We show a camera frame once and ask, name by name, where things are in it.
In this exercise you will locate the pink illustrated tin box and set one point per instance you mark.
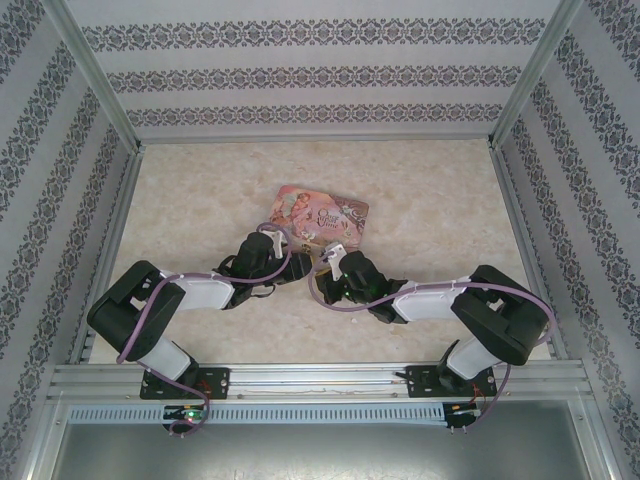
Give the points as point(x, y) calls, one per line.
point(320, 215)

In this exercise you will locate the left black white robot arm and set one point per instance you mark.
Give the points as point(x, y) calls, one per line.
point(135, 310)

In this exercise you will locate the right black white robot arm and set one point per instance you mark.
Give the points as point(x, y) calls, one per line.
point(500, 320)

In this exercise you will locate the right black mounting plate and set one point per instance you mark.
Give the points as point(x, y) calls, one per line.
point(420, 380)

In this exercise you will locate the black mounting plate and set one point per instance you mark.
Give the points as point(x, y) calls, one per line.
point(217, 382)
point(420, 380)

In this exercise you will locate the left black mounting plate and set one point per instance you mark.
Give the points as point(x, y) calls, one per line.
point(217, 382)

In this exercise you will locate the circuit board with green light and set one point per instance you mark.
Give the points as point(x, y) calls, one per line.
point(187, 414)

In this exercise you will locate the grey metal sheet panel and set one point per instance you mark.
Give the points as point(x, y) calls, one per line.
point(320, 455)

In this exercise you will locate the circuit board with black connectors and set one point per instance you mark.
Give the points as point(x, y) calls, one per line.
point(460, 415)

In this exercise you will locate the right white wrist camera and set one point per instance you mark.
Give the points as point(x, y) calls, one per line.
point(336, 260)

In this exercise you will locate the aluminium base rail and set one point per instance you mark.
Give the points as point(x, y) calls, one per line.
point(320, 380)

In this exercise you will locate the aluminium side rail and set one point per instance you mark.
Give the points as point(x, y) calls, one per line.
point(112, 240)
point(530, 240)

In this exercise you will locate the aluminium frame post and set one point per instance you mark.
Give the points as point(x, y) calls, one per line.
point(95, 75)
point(535, 75)

